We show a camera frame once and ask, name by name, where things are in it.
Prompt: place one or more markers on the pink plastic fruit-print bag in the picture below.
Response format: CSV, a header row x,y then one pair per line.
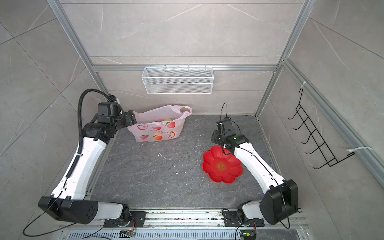
x,y
151,126

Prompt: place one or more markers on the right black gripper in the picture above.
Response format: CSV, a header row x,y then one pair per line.
x,y
215,135

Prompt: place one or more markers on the red flower-shaped plate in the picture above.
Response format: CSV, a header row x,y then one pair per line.
x,y
221,165

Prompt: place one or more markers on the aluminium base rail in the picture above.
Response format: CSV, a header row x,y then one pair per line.
x,y
210,224

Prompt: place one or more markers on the black wire hook rack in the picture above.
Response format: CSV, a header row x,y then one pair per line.
x,y
315,135

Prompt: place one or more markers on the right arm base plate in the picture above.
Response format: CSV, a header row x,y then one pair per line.
x,y
237,219

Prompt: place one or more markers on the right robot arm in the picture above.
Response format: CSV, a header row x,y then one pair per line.
x,y
280,199

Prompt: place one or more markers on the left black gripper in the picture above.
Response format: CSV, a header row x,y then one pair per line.
x,y
128,118

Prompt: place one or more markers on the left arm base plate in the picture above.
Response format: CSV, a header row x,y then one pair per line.
x,y
136,219

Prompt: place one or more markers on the white wire mesh basket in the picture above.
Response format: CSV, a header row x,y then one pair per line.
x,y
178,80

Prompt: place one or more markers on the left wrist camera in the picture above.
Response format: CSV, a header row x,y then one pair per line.
x,y
108,112

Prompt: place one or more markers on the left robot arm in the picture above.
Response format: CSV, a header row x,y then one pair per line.
x,y
67,202

